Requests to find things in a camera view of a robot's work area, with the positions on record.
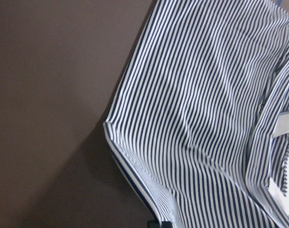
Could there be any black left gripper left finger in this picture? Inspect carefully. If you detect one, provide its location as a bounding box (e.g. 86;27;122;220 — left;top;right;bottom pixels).
147;220;158;228

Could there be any navy white striped polo shirt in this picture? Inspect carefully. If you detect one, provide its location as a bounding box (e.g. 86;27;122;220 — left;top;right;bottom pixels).
103;0;289;228

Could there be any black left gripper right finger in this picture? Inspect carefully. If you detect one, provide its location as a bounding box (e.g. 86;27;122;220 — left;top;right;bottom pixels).
161;221;172;228

